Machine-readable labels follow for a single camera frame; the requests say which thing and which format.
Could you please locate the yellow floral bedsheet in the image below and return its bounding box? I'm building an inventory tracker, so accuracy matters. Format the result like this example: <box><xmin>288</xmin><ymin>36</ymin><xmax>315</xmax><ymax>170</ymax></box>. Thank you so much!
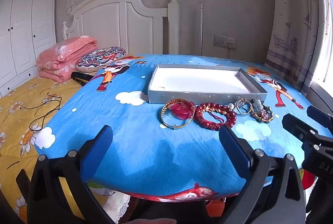
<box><xmin>0</xmin><ymin>74</ymin><xmax>86</xmax><ymax>224</ymax></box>

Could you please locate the thin gold bangle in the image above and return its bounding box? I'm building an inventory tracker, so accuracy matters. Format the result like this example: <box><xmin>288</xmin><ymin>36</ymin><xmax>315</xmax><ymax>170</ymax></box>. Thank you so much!
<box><xmin>160</xmin><ymin>99</ymin><xmax>196</xmax><ymax>131</ymax></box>

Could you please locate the silver ring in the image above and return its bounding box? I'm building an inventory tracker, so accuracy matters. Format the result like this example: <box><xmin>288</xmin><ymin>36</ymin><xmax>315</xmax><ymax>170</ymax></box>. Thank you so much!
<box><xmin>233</xmin><ymin>98</ymin><xmax>252</xmax><ymax>116</ymax></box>

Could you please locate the folded pink quilt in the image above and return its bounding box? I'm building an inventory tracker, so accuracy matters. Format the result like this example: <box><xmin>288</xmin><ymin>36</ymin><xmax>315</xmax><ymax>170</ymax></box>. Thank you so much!
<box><xmin>36</xmin><ymin>35</ymin><xmax>98</xmax><ymax>82</ymax></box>

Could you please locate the red plastic stool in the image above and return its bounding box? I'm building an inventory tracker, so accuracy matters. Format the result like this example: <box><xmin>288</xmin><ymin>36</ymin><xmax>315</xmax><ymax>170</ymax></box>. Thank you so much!
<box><xmin>302</xmin><ymin>169</ymin><xmax>316</xmax><ymax>191</ymax></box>

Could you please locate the white wardrobe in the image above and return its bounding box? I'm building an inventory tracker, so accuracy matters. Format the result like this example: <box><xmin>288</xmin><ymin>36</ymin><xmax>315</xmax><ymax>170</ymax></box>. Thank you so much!
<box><xmin>0</xmin><ymin>0</ymin><xmax>60</xmax><ymax>98</ymax></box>

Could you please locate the white wooden headboard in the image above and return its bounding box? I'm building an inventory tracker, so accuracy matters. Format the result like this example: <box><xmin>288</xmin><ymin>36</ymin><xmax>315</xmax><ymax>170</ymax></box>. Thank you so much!
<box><xmin>62</xmin><ymin>0</ymin><xmax>180</xmax><ymax>56</ymax></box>

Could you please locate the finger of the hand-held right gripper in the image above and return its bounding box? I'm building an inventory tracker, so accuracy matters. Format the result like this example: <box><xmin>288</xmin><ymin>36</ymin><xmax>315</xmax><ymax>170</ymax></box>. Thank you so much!
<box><xmin>282</xmin><ymin>113</ymin><xmax>324</xmax><ymax>155</ymax></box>
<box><xmin>306</xmin><ymin>105</ymin><xmax>333</xmax><ymax>133</ymax></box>

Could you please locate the metal pole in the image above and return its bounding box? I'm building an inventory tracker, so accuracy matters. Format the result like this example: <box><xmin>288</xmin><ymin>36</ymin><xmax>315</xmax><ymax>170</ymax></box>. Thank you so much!
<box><xmin>199</xmin><ymin>4</ymin><xmax>204</xmax><ymax>56</ymax></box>

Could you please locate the red bead bracelet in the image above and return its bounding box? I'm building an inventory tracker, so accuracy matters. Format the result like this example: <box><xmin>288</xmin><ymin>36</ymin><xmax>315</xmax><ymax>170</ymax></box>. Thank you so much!
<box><xmin>199</xmin><ymin>102</ymin><xmax>238</xmax><ymax>129</ymax></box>

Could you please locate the ship print curtain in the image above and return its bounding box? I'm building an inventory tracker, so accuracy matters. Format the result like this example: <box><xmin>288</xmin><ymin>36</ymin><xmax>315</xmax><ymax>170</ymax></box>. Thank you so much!
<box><xmin>265</xmin><ymin>0</ymin><xmax>333</xmax><ymax>97</ymax></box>

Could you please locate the white lace cloth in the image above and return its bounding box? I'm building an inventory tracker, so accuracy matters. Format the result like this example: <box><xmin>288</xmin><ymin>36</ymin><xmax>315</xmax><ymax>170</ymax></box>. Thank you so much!
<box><xmin>99</xmin><ymin>189</ymin><xmax>130</xmax><ymax>216</ymax></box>

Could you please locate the round patterned cushion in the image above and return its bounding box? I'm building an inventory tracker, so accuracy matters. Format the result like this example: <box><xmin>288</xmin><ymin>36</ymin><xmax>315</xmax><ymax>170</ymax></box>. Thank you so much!
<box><xmin>75</xmin><ymin>46</ymin><xmax>127</xmax><ymax>73</ymax></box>

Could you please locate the gold bracelet with jade stone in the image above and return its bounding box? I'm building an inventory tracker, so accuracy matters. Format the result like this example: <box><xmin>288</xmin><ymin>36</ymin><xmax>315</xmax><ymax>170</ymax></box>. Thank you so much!
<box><xmin>250</xmin><ymin>99</ymin><xmax>274</xmax><ymax>124</ymax></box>

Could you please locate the red butterfly brooch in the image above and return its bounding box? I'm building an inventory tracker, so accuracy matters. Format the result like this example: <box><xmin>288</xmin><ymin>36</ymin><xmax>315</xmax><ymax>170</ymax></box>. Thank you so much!
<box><xmin>168</xmin><ymin>100</ymin><xmax>196</xmax><ymax>120</ymax></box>

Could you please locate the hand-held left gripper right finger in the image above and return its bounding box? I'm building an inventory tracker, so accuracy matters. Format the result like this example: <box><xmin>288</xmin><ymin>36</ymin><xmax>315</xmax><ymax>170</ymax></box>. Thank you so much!
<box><xmin>219</xmin><ymin>125</ymin><xmax>306</xmax><ymax>224</ymax></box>

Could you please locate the blue cartoon tablecloth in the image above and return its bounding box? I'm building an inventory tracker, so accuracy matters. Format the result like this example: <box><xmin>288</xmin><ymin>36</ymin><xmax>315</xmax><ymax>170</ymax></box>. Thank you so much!
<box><xmin>35</xmin><ymin>54</ymin><xmax>333</xmax><ymax>201</ymax></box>

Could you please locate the white power plug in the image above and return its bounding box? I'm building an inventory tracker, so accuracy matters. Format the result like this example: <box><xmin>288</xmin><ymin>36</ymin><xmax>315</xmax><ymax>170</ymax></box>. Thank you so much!
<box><xmin>226</xmin><ymin>40</ymin><xmax>237</xmax><ymax>58</ymax></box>

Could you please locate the black cord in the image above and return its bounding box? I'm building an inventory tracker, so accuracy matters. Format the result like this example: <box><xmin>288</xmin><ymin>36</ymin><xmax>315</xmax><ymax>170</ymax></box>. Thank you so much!
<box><xmin>20</xmin><ymin>92</ymin><xmax>63</xmax><ymax>132</ymax></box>

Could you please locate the black remote control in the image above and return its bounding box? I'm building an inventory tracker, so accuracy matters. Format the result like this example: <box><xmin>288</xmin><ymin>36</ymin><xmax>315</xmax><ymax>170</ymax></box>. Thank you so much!
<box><xmin>16</xmin><ymin>169</ymin><xmax>30</xmax><ymax>204</ymax></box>

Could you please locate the wall socket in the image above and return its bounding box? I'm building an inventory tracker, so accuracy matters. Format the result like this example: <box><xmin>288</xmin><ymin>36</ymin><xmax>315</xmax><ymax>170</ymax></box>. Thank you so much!
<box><xmin>213</xmin><ymin>34</ymin><xmax>237</xmax><ymax>49</ymax></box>

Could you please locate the grey shallow cardboard box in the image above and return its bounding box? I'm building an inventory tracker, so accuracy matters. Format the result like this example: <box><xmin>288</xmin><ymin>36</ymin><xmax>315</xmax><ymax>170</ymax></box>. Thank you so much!
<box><xmin>147</xmin><ymin>63</ymin><xmax>268</xmax><ymax>105</ymax></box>

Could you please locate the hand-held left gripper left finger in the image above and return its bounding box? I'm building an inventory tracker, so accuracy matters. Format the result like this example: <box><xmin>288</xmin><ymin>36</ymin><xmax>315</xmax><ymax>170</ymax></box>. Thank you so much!
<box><xmin>27</xmin><ymin>125</ymin><xmax>115</xmax><ymax>224</ymax></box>

